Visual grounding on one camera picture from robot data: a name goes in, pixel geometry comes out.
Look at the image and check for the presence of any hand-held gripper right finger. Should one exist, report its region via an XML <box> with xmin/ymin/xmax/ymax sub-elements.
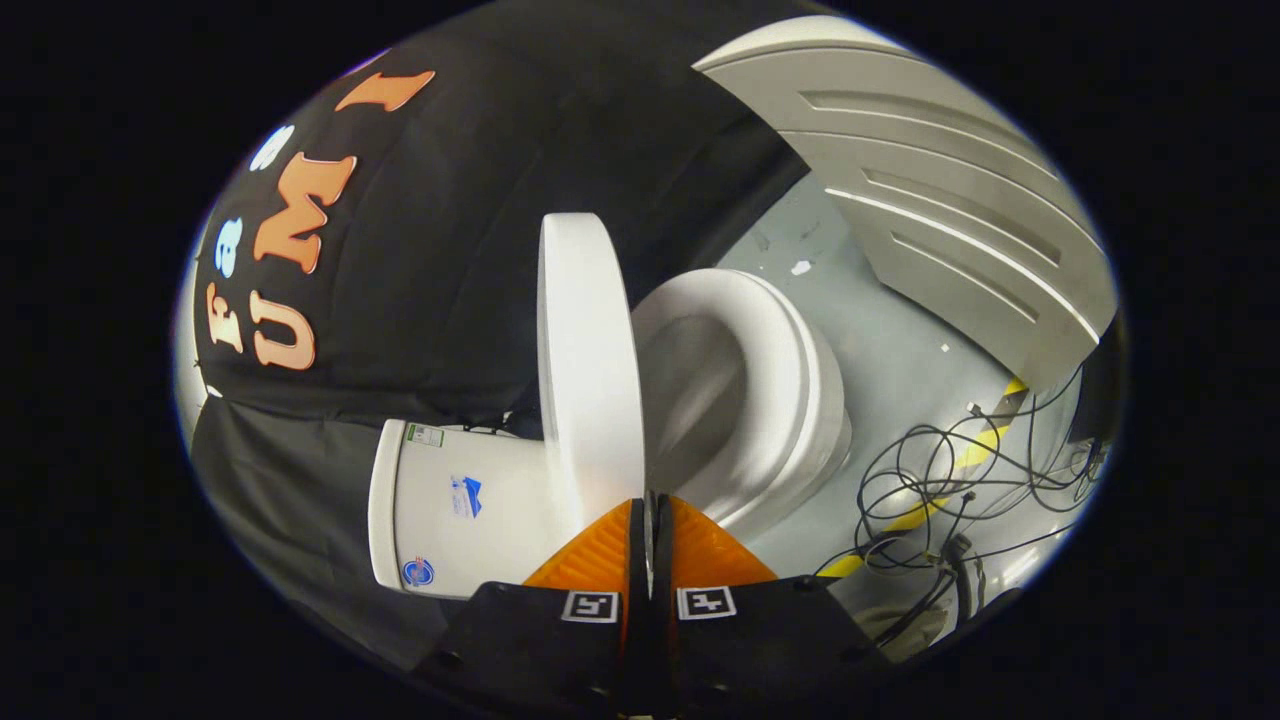
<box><xmin>652</xmin><ymin>492</ymin><xmax>893</xmax><ymax>720</ymax></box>

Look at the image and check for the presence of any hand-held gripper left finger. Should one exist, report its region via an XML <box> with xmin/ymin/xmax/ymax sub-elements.
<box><xmin>413</xmin><ymin>492</ymin><xmax>653</xmax><ymax>720</ymax></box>

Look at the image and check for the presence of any white toilet lid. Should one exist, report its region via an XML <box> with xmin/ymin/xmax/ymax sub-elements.
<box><xmin>536</xmin><ymin>212</ymin><xmax>647</xmax><ymax>546</ymax></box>

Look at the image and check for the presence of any white toilet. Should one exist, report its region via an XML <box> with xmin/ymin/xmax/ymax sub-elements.
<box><xmin>367</xmin><ymin>267</ymin><xmax>856</xmax><ymax>601</ymax></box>

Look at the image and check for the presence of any yellow black floor tape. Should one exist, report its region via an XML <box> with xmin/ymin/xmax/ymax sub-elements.
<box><xmin>820</xmin><ymin>375</ymin><xmax>1031</xmax><ymax>581</ymax></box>

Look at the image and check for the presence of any black backdrop cloth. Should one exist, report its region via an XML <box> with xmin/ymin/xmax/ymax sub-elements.
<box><xmin>188</xmin><ymin>0</ymin><xmax>803</xmax><ymax>673</ymax></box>

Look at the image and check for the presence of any white ribbed panel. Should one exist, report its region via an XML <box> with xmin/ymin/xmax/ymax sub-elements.
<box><xmin>693</xmin><ymin>18</ymin><xmax>1119</xmax><ymax>393</ymax></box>

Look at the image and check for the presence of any tangle of black cables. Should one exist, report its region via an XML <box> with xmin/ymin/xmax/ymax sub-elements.
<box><xmin>815</xmin><ymin>365</ymin><xmax>1111</xmax><ymax>641</ymax></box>

